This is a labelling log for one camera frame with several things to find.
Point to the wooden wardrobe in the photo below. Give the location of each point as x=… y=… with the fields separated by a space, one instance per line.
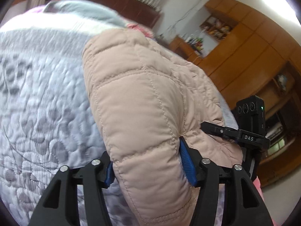
x=259 y=58

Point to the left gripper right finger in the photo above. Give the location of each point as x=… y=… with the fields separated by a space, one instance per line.
x=228 y=191

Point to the pink knitted sleeve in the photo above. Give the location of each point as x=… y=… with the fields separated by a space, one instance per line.
x=262 y=216

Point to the wall shelf with items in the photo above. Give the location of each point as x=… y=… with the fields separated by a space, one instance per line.
x=216 y=28

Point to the black camera box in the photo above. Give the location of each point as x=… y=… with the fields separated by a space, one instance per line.
x=251 y=115

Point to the beige quilted jacket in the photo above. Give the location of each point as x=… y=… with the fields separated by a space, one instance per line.
x=143 y=99

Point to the dark wooden headboard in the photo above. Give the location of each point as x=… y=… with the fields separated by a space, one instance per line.
x=133 y=10

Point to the grey pillow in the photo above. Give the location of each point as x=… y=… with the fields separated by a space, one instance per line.
x=86 y=9

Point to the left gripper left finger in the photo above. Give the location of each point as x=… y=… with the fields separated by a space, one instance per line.
x=59 y=202

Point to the pink floral bedding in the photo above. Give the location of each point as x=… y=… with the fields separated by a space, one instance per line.
x=143 y=29

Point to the grey patterned quilt bedspread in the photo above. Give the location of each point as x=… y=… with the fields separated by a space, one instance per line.
x=46 y=117

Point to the wooden desk with items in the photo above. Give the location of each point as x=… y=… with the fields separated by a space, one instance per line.
x=183 y=49

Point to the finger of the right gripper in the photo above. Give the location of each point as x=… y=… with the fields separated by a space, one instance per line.
x=220 y=131

